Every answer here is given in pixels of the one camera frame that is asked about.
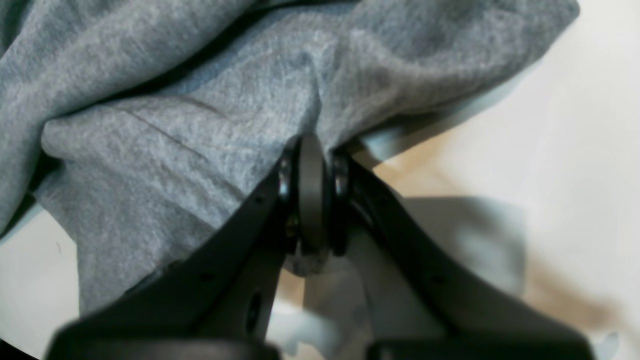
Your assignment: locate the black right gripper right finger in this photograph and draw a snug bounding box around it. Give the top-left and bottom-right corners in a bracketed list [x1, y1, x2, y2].
[330, 152, 594, 360]

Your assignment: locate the grey t-shirt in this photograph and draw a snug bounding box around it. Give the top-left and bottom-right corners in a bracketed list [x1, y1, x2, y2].
[0, 0, 580, 315]

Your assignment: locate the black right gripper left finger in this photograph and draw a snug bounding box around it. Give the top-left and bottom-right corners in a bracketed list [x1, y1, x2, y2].
[46, 136, 301, 360]

